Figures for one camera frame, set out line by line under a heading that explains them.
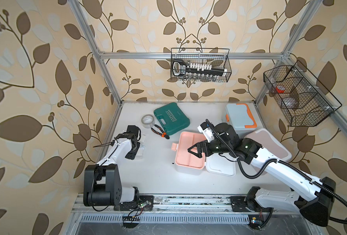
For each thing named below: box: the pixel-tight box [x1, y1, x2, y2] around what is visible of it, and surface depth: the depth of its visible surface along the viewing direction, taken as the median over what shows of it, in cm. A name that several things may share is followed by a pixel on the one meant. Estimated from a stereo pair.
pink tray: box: [175, 131, 208, 169], surface depth 81 cm
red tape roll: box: [275, 85, 286, 94], surface depth 84 cm
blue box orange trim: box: [224, 103, 258, 140], surface depth 93 cm
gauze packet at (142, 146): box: [136, 133, 149, 160], surface depth 98 cm
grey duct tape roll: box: [141, 114, 155, 129], surface depth 110 cm
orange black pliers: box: [150, 124, 171, 140], surface depth 102 cm
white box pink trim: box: [171, 131, 237, 178], surface depth 80 cm
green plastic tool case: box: [153, 102, 191, 136], surface depth 107 cm
